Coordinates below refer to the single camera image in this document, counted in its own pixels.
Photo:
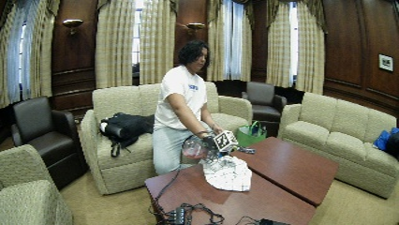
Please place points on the framed picture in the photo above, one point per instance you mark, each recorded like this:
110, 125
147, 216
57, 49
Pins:
385, 62

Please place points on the large black leather armchair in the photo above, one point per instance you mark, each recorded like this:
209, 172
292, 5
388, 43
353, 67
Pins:
41, 125

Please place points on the brass wall sconce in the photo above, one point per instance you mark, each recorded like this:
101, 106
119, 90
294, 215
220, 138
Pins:
72, 23
194, 26

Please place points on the small dark blue object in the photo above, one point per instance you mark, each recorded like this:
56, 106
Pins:
246, 150

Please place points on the black backpack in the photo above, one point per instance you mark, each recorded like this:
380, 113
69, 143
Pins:
126, 125

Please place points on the white crumpled cloth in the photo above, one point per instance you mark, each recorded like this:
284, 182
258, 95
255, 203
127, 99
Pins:
228, 174

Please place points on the blue bag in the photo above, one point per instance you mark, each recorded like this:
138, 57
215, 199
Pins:
381, 140

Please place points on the clear plastic container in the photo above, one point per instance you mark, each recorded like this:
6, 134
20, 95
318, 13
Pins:
194, 149

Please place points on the white marker cube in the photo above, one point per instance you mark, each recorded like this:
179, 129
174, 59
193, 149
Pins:
226, 141

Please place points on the black device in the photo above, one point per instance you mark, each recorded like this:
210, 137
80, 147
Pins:
271, 222

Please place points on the beige upholstered armchair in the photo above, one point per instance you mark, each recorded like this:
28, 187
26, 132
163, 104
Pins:
24, 193

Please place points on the beige sofa with blue bag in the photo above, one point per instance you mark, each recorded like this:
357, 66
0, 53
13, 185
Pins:
332, 134

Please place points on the beige three-seat sofa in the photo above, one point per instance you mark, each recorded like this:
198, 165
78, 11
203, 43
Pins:
123, 168

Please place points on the the person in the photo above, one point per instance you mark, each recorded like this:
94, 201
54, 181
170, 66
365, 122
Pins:
178, 90

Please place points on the beige checked curtain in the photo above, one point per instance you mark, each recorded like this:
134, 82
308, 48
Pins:
157, 43
276, 47
308, 53
41, 47
215, 43
114, 47

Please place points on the green tote bag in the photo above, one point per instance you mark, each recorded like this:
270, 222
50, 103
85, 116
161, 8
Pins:
248, 135

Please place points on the white sheer curtain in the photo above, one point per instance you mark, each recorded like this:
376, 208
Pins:
232, 40
14, 62

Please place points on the small black leather armchair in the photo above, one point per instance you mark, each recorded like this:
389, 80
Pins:
263, 100

